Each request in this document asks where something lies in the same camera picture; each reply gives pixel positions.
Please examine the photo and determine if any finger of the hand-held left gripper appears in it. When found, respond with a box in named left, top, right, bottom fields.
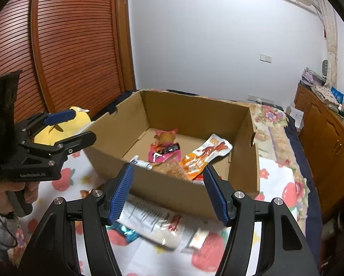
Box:
left=25, top=131, right=97, bottom=163
left=15, top=106, right=77, bottom=135

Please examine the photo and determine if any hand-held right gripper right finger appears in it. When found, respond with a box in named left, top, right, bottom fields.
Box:
left=202, top=165, right=323, bottom=276

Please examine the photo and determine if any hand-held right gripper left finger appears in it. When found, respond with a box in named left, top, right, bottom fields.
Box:
left=17, top=162, right=135, bottom=276

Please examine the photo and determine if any white blue-print snack packet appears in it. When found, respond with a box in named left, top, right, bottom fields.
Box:
left=129, top=155, right=153, bottom=170

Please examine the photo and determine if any orange and white snack packet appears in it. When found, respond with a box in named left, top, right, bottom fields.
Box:
left=179, top=134, right=233, bottom=181

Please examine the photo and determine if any long white snack packet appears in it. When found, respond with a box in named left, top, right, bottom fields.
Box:
left=116, top=197, right=185, bottom=250

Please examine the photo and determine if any brown cardboard box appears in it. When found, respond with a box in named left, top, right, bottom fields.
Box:
left=83, top=90, right=260, bottom=222

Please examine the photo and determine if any clear biscuit packet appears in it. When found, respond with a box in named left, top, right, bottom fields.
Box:
left=153, top=162, right=188, bottom=180

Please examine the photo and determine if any pink snack packet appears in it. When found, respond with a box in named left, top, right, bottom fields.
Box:
left=148, top=142, right=182, bottom=163

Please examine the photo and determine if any yellow plush toy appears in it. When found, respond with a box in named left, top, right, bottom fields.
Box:
left=34, top=106, right=91, bottom=147

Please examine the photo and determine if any teal candy wrapper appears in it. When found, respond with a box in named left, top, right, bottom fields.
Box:
left=107, top=223, right=139, bottom=242

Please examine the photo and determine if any silver snack packet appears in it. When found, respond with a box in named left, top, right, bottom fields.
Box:
left=181, top=228, right=211, bottom=253

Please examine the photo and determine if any strawberry print cloth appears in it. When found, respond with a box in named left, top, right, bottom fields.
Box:
left=17, top=147, right=306, bottom=276

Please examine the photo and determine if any brown slatted wardrobe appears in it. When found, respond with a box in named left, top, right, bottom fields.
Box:
left=0, top=0, right=123, bottom=121

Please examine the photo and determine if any floral blanket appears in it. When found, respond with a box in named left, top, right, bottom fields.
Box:
left=248, top=101, right=312, bottom=204

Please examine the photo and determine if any dark blue bedding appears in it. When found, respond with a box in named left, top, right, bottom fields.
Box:
left=284, top=112, right=325, bottom=238

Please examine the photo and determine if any white paper bag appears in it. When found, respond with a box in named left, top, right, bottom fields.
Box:
left=286, top=106, right=305, bottom=130

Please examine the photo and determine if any wooden side cabinet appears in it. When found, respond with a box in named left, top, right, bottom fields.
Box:
left=294, top=83, right=344, bottom=217

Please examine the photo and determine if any floral fabric bag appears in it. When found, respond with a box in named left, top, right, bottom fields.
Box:
left=312, top=85, right=341, bottom=104

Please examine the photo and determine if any purple folded cloth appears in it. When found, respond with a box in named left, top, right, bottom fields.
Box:
left=302, top=68, right=327, bottom=87

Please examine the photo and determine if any blue box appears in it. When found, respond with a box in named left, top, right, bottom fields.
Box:
left=330, top=87, right=344, bottom=102

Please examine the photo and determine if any cream curtain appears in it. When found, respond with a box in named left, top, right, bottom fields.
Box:
left=314, top=0, right=338, bottom=90

